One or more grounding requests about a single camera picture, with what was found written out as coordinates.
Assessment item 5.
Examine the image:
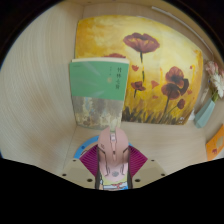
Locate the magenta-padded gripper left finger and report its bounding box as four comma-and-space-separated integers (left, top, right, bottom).
60, 143, 101, 190

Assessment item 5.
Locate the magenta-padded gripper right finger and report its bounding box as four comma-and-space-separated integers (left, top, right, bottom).
124, 143, 168, 190

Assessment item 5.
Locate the pink computer mouse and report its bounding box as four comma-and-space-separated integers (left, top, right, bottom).
96, 125, 130, 184

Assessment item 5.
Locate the round blue-rimmed cartoon mouse pad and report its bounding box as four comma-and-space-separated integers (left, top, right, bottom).
73, 135, 134, 191

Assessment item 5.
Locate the green cover book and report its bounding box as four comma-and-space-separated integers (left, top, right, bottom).
69, 57, 131, 131

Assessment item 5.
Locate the orange cover book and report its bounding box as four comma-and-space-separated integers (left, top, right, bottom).
205, 123, 224, 162

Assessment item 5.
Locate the teal faceted vase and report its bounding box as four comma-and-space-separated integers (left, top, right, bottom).
194, 98, 216, 129

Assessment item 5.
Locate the yellow poppy flower painting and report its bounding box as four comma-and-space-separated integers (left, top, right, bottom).
74, 14, 204, 126

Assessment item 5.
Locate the pink and white flower bouquet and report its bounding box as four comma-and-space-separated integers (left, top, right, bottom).
203, 59, 224, 103

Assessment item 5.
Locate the white light bar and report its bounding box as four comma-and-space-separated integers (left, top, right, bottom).
151, 5, 214, 56

